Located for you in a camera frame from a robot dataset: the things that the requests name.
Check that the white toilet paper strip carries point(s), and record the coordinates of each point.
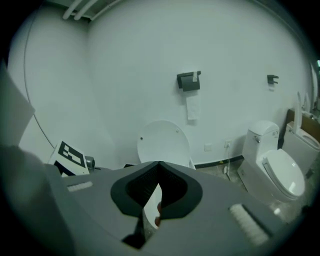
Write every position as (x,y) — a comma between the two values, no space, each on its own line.
(193,107)

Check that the white wall socket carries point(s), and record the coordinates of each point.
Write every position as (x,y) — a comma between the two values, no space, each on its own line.
(227,144)
(208,147)

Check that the white toilet with raised seat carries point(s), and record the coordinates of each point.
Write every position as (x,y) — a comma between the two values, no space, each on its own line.
(297,142)

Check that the black wall hook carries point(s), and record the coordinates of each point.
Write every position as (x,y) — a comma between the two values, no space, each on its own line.
(272,79)

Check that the white ceiling pipes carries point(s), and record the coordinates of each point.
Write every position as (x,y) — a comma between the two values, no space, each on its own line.
(80,8)

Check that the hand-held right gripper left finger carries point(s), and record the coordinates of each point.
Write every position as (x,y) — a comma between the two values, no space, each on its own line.
(100,200)

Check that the white toilet seat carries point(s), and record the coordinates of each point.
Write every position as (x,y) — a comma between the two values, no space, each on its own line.
(162,142)

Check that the black toilet paper holder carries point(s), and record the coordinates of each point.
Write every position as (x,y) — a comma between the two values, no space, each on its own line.
(190,82)

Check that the black baseboard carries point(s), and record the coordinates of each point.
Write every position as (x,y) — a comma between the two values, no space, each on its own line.
(217,161)

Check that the white toilet with closed lid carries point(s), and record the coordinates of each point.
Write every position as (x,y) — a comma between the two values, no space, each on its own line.
(275,162)

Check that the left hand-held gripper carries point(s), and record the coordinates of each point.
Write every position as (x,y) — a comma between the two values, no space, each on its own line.
(71,156)

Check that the white toilet bowl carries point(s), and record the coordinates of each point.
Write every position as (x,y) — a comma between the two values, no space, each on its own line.
(152,205)

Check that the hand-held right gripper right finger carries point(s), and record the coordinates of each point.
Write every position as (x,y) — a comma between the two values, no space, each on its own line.
(212,212)

